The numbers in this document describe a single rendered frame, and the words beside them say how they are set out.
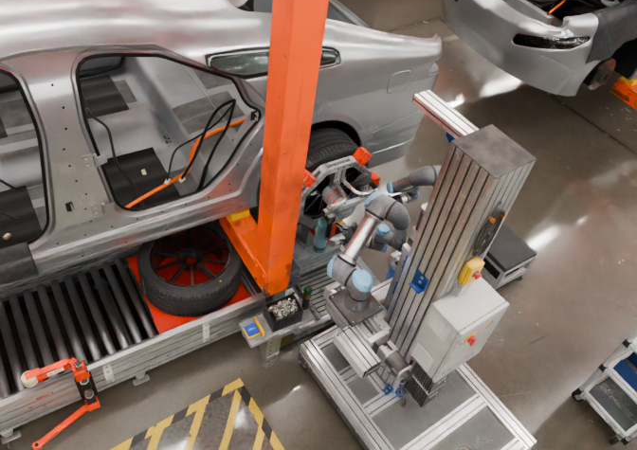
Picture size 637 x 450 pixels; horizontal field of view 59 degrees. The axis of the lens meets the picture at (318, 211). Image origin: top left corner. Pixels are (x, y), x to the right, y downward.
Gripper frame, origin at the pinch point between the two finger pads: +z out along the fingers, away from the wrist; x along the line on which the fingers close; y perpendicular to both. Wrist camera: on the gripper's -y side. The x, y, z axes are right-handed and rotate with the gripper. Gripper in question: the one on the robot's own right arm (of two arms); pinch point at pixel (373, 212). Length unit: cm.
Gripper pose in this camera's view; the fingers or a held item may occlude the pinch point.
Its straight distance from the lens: 366.3
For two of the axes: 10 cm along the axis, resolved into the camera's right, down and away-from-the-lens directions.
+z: -8.5, 3.0, -4.3
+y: 1.2, -6.9, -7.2
